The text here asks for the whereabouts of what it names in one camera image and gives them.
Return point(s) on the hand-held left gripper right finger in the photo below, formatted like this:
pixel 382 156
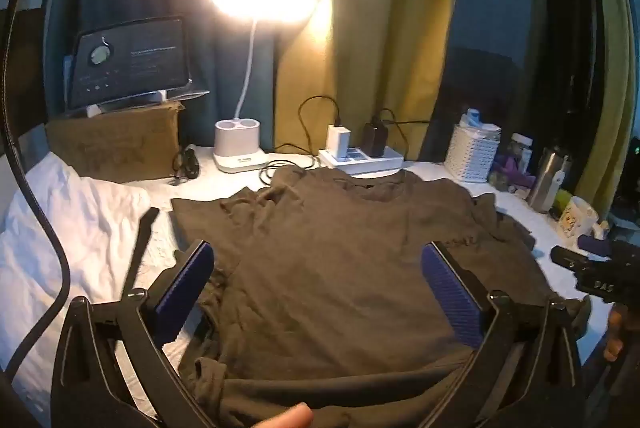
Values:
pixel 450 293

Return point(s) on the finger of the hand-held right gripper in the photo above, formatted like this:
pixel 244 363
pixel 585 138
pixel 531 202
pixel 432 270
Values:
pixel 595 244
pixel 565 258

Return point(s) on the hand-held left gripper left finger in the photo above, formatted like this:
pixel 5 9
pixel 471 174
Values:
pixel 185 288

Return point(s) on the olive t-shirt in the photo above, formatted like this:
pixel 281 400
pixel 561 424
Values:
pixel 325 258

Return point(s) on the person's right hand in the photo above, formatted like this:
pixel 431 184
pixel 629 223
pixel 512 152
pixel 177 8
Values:
pixel 613 333

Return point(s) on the person's left hand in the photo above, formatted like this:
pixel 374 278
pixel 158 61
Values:
pixel 292 418

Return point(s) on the white printed mug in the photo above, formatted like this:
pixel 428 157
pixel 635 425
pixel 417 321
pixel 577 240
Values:
pixel 575 218

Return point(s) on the white textured bed cover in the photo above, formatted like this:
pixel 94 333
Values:
pixel 165 238

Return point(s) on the steel tumbler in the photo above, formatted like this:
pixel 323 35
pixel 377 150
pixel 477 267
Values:
pixel 547 178

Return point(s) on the purple object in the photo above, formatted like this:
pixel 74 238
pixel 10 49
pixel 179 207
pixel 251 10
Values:
pixel 515 175

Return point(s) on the jar with white lid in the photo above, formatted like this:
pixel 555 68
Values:
pixel 520 151

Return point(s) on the white crumpled cloth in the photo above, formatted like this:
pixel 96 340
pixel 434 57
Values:
pixel 75 218

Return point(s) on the white plastic basket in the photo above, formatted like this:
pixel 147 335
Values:
pixel 470 156

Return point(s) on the white desk lamp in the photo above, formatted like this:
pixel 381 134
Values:
pixel 239 143

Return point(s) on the white power strip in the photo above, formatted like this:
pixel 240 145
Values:
pixel 360 164

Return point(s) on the cardboard box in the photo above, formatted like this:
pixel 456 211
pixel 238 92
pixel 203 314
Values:
pixel 115 143

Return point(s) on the yellow curtain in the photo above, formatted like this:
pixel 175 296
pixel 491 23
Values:
pixel 390 33
pixel 607 83

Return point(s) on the white blue packet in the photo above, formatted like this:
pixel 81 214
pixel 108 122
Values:
pixel 475 117

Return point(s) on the black charger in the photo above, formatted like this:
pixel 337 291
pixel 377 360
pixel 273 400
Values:
pixel 374 138

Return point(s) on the white charger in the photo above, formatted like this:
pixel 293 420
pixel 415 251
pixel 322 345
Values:
pixel 339 141

